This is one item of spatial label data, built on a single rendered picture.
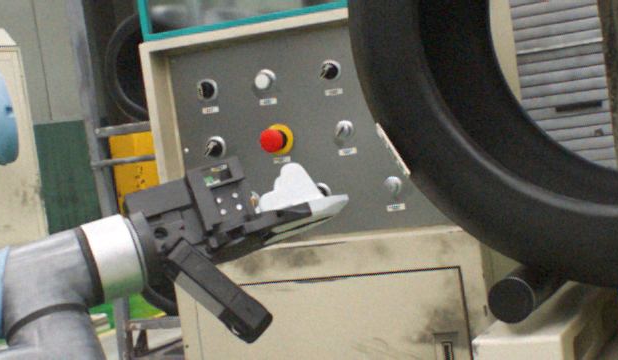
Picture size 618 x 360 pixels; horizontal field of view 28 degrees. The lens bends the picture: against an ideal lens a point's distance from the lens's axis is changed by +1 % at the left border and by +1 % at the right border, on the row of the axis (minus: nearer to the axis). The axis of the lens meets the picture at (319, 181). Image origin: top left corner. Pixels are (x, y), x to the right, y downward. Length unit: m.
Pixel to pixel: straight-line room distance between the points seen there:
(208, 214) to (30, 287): 0.17
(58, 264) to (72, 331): 0.07
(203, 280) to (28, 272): 0.16
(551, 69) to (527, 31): 0.39
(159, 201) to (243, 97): 0.94
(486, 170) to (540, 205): 0.06
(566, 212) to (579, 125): 9.61
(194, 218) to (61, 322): 0.16
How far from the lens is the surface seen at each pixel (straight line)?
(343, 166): 2.03
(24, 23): 12.42
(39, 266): 1.12
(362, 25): 1.25
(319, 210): 1.18
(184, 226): 1.17
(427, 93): 1.21
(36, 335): 1.10
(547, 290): 1.28
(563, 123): 10.84
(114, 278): 1.13
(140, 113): 5.12
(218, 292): 1.14
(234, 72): 2.10
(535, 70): 10.89
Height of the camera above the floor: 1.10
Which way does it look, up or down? 3 degrees down
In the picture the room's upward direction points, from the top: 8 degrees counter-clockwise
